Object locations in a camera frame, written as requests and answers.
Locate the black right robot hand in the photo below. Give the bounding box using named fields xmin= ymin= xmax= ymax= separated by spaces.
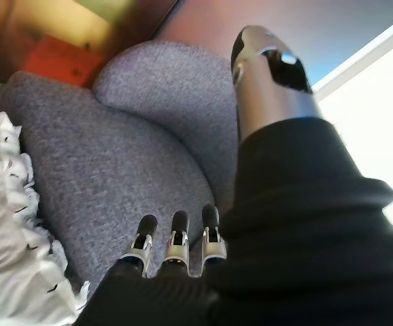
xmin=73 ymin=25 xmax=393 ymax=326

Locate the white fringed cushion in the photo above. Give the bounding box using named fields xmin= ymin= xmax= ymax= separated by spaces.
xmin=0 ymin=111 xmax=92 ymax=326

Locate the grey fabric armchair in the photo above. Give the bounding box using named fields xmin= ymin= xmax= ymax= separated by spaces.
xmin=1 ymin=40 xmax=241 ymax=296

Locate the brown wooden cabinet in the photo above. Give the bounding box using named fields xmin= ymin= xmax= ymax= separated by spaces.
xmin=0 ymin=0 xmax=180 ymax=90

